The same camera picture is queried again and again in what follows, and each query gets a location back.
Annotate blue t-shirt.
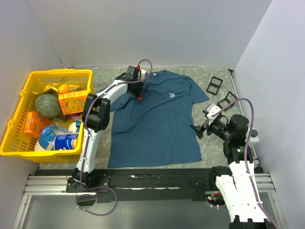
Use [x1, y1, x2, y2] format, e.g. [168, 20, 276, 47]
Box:
[108, 70, 209, 168]

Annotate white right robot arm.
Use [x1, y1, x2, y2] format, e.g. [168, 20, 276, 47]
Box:
[191, 104, 275, 229]

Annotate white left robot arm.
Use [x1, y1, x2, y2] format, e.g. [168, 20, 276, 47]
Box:
[72, 66, 147, 192]

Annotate orange cracker box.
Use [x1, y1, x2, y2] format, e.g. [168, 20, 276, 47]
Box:
[59, 90, 88, 115]

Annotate yellow snack bag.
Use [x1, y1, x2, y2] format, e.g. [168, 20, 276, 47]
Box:
[33, 83, 84, 95]

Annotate green melon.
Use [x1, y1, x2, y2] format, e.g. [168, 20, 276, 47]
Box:
[35, 94, 61, 119]

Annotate white blue bottle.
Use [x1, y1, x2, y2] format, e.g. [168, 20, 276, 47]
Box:
[34, 125, 69, 152]

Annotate orange snack box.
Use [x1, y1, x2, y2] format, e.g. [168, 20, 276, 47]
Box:
[23, 111, 51, 138]

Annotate yellow plastic basket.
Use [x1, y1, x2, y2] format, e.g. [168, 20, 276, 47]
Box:
[0, 69, 94, 164]

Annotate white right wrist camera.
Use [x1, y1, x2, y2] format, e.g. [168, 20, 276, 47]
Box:
[205, 103, 221, 120]

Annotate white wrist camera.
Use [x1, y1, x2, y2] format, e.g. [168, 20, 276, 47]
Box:
[205, 103, 221, 120]
[137, 65, 149, 80]

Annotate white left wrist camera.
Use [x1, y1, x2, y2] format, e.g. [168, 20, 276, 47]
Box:
[137, 65, 149, 80]

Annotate black frame near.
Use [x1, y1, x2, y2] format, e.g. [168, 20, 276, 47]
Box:
[216, 91, 238, 109]

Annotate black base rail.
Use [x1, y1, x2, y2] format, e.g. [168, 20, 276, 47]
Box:
[66, 166, 233, 203]

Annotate aluminium frame rail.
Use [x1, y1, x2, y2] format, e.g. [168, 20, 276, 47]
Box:
[11, 173, 286, 229]

